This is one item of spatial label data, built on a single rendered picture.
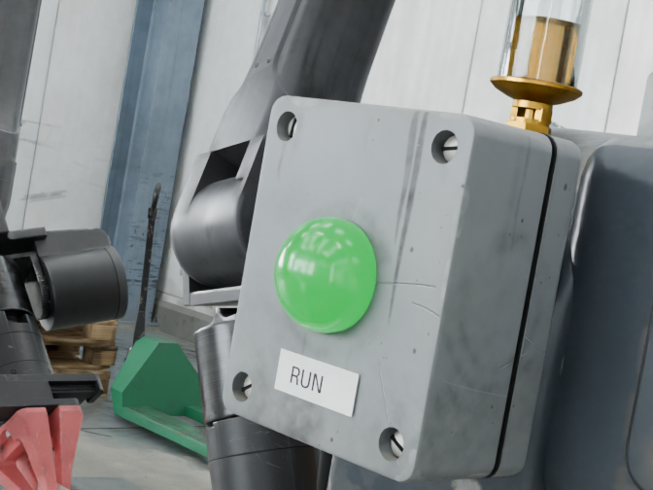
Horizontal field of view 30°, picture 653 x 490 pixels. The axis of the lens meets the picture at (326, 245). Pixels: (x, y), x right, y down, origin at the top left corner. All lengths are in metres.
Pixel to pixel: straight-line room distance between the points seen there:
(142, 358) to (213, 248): 5.41
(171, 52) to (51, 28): 0.86
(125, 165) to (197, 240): 8.64
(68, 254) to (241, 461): 0.37
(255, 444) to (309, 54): 0.20
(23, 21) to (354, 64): 0.43
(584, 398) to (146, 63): 8.98
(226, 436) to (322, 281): 0.32
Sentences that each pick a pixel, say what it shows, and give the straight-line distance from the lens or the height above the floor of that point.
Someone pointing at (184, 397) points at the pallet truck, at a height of 0.13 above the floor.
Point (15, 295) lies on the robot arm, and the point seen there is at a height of 1.19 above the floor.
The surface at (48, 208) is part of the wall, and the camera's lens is 9.03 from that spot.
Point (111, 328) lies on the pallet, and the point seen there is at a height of 0.38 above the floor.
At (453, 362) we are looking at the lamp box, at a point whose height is 1.27.
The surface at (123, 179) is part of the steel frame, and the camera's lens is 9.27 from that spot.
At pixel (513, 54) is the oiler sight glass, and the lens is 0.38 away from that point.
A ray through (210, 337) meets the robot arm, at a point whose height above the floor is 1.22.
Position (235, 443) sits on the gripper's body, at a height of 1.17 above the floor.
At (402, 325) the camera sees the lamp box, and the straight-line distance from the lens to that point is 0.30.
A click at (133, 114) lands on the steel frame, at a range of 9.26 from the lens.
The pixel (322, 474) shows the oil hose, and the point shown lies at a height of 1.21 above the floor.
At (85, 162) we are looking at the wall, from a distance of 9.14.
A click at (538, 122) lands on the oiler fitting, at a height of 1.34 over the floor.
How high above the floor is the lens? 1.31
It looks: 3 degrees down
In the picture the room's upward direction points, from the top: 10 degrees clockwise
